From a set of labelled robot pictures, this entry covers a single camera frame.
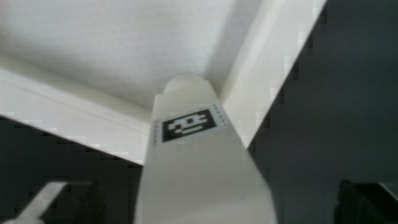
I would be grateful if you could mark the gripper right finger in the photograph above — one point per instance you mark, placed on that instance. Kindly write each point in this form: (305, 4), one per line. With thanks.
(367, 203)

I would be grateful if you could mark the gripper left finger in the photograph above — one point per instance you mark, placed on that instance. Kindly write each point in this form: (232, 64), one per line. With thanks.
(60, 205)

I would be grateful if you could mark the white desk leg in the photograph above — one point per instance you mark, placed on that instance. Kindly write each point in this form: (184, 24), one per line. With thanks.
(204, 187)

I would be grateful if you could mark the white desk tabletop tray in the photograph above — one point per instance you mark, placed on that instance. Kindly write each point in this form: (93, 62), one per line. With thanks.
(93, 51)

